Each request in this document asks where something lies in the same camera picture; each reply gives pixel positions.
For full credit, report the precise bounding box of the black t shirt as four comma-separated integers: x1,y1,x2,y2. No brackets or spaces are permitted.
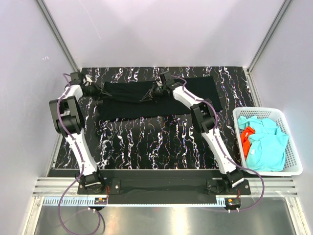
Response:
97,76,223,121

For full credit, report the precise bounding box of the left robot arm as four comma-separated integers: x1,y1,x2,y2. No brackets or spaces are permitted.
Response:
49,71,112,194

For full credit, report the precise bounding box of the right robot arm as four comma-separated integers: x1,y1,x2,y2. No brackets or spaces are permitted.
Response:
140,71,244,191

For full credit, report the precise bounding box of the black marbled table mat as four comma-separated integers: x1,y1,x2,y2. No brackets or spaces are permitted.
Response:
52,66,256,170

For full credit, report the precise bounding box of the orange t shirt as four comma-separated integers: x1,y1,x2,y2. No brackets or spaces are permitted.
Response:
240,126,255,160

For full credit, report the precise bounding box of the left connector board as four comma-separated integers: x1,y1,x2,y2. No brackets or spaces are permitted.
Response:
94,197,108,205

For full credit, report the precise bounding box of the connector board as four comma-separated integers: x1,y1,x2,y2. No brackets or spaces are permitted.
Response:
226,198,241,207
94,197,108,205

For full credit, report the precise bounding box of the teal t shirt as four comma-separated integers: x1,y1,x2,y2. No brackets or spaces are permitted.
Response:
237,116,289,172

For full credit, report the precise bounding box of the right connector board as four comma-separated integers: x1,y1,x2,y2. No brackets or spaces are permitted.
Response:
226,198,241,207

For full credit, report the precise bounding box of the white plastic laundry basket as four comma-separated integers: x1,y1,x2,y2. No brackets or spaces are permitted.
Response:
233,107,303,176

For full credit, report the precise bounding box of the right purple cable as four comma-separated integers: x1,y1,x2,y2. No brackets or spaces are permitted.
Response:
171,75,265,212

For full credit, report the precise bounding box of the purple cable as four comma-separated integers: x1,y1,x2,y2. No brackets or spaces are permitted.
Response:
171,75,265,212
56,73,106,234

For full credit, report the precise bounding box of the left aluminium frame post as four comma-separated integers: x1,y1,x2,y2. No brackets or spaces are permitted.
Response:
35,0,80,71

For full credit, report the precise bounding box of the aluminium frame post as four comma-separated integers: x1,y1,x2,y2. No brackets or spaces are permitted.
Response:
246,0,293,73
35,0,80,71

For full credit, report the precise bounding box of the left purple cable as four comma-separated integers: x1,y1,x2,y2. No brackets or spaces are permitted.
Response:
56,73,106,234

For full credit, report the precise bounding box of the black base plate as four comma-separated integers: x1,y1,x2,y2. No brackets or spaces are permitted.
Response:
77,168,251,204

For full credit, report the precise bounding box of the white slotted cable duct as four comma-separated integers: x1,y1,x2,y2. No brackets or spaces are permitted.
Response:
43,196,225,208

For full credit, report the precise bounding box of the right aluminium frame post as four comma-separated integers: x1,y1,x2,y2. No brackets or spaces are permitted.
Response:
246,0,293,73

